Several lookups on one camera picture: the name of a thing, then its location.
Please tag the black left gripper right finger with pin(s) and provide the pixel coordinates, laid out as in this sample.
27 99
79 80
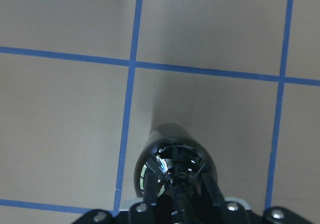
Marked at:
210 191

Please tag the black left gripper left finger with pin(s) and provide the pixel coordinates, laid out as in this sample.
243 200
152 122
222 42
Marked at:
150 189

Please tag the dark wine bottle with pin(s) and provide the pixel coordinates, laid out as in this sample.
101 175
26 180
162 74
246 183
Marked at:
178 161

